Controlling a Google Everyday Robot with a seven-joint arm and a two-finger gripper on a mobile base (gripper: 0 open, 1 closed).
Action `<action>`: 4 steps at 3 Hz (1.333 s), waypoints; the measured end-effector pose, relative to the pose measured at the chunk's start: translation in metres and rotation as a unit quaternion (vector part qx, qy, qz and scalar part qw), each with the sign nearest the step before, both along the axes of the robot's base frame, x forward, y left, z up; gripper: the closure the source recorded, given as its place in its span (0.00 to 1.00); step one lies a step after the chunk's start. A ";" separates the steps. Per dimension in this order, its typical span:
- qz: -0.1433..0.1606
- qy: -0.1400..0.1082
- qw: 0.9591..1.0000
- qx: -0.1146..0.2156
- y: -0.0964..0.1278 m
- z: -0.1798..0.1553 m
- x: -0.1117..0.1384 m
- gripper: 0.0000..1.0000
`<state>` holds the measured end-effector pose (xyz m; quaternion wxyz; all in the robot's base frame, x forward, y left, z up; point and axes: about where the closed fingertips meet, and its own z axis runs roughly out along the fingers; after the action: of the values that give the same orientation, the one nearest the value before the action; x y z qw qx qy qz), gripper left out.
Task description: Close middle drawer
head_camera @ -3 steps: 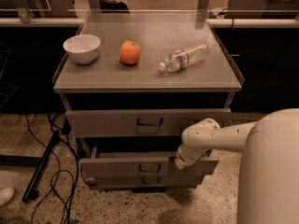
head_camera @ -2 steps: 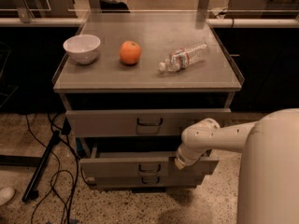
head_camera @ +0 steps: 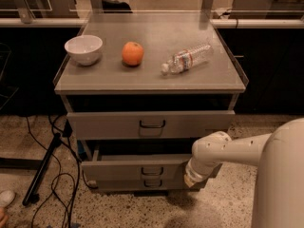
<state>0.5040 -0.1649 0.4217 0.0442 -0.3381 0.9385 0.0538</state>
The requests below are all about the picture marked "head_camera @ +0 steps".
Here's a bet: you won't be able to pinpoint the white shoe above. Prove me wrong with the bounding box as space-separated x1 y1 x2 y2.
0 190 15 208

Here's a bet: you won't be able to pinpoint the black floor cables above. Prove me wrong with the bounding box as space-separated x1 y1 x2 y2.
25 114 98 228

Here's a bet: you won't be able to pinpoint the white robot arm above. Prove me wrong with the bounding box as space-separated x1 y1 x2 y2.
184 118 304 228

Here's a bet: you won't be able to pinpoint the grey bottom drawer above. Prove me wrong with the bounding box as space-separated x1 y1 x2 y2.
97 178 206 192

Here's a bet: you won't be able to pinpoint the white counter ledge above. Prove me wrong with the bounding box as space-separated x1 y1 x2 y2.
0 18 304 29

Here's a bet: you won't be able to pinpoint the black floor stand bar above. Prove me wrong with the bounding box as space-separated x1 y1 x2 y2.
22 133 60 206

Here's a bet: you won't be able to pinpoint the white ceramic bowl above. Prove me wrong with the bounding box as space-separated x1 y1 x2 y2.
65 35 103 66

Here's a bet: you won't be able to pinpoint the grey drawer cabinet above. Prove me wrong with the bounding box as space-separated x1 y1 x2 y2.
52 10 250 193

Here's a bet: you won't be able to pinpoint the orange fruit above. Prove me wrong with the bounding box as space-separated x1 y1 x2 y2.
122 42 144 66

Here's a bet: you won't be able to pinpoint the clear plastic water bottle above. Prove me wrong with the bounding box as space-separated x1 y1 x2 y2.
161 43 213 75

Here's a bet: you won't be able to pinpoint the grey drawer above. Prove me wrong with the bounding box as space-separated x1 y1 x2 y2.
82 143 192 181
67 110 235 140
97 178 206 192

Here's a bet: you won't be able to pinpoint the grey top drawer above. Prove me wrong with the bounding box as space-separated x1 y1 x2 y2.
67 110 235 140

